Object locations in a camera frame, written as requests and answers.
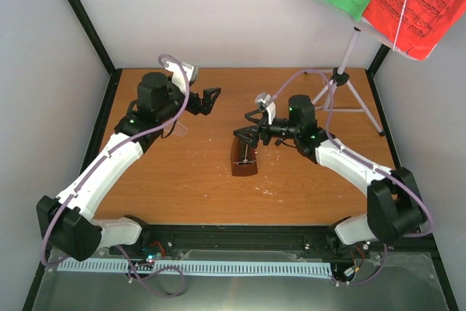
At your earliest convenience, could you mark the brown wooden metronome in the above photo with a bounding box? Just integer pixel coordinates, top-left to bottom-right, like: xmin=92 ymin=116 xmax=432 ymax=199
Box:
xmin=230 ymin=137 xmax=258 ymax=177

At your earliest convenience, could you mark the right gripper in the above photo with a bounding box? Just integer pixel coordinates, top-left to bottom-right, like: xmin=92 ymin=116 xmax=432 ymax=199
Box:
xmin=233 ymin=109 xmax=299 ymax=149

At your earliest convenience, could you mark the red sheet music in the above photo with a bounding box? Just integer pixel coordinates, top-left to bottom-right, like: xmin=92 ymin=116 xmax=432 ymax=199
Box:
xmin=363 ymin=0 xmax=465 ymax=60

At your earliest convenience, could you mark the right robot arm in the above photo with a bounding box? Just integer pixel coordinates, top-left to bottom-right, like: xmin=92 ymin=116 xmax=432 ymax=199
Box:
xmin=234 ymin=93 xmax=432 ymax=245

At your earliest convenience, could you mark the clear plastic metronome cover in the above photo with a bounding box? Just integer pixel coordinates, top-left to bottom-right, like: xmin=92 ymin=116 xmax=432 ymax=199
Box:
xmin=161 ymin=118 xmax=187 ymax=138

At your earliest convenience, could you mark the lilac music stand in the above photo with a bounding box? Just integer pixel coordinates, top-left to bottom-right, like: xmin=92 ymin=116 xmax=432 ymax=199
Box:
xmin=311 ymin=26 xmax=385 ymax=137

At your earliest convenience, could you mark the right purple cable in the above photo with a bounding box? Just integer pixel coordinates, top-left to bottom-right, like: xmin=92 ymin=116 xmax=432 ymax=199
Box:
xmin=271 ymin=69 xmax=436 ymax=287

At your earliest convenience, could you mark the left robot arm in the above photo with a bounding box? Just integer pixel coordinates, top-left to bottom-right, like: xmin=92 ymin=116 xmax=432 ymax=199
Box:
xmin=36 ymin=72 xmax=221 ymax=261

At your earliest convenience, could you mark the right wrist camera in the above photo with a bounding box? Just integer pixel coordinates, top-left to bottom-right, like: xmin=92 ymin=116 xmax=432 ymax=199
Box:
xmin=255 ymin=92 xmax=276 ymax=125

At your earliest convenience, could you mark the light blue cable duct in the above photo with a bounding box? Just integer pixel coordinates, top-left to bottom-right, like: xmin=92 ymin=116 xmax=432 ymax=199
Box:
xmin=57 ymin=258 xmax=332 ymax=279

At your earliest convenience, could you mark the black aluminium frame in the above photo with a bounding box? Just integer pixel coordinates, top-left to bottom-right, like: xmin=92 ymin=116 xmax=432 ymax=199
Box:
xmin=21 ymin=0 xmax=459 ymax=311

